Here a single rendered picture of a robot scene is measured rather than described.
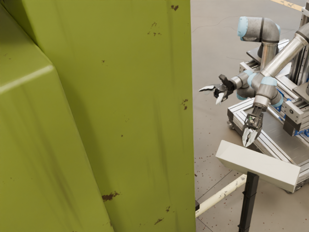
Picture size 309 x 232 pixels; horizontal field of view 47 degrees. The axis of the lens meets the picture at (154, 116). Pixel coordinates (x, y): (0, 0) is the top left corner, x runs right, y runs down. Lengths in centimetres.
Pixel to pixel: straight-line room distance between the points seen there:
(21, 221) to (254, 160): 96
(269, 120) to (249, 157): 156
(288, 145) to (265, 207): 52
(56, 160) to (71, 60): 25
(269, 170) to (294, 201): 137
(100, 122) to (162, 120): 25
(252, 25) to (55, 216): 158
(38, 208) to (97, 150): 25
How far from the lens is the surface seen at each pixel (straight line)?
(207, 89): 216
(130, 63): 101
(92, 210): 115
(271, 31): 221
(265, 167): 156
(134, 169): 130
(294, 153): 292
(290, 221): 282
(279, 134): 303
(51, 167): 94
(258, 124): 178
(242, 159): 157
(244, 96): 232
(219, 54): 416
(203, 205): 206
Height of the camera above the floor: 240
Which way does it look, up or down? 44 degrees down
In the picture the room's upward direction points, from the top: 7 degrees counter-clockwise
